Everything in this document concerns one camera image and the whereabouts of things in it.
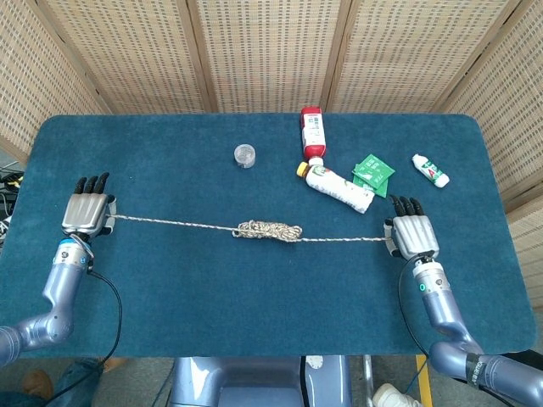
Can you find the clear round plastic jar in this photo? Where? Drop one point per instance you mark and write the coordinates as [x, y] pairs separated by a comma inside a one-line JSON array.
[[245, 156]]

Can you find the brown shoe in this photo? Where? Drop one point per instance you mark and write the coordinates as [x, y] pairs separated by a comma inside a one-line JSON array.
[[37, 383]]

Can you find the blue-grey robot torso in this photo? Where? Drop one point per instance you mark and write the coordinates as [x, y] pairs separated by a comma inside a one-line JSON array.
[[254, 381]]

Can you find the blue velvet table cloth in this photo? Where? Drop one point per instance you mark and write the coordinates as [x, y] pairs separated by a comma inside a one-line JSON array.
[[254, 297]]

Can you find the red bottle with white label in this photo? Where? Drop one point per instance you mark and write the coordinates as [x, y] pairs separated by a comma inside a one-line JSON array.
[[313, 135]]

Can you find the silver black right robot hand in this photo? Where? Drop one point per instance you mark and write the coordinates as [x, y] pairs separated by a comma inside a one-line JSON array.
[[413, 233]]

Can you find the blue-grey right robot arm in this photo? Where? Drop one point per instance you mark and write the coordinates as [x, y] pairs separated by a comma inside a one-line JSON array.
[[441, 305]]

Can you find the white shoe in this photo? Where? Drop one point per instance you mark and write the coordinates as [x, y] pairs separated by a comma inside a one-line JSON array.
[[394, 396]]

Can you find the green sachet packet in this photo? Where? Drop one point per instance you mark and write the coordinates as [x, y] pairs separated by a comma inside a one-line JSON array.
[[380, 191], [375, 167]]

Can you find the white bottle with yellow cap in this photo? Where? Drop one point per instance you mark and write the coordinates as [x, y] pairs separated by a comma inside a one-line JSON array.
[[335, 187]]

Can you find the small white green-print bottle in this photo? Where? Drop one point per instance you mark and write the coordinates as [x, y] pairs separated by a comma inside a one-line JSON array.
[[430, 170]]

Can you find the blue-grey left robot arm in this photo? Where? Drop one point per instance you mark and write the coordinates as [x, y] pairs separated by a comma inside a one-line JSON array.
[[59, 288]]

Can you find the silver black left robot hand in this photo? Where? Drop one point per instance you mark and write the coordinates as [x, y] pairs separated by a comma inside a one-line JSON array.
[[85, 212]]

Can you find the blue jeans leg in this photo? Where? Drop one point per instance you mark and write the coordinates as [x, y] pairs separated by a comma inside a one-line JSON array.
[[78, 377]]

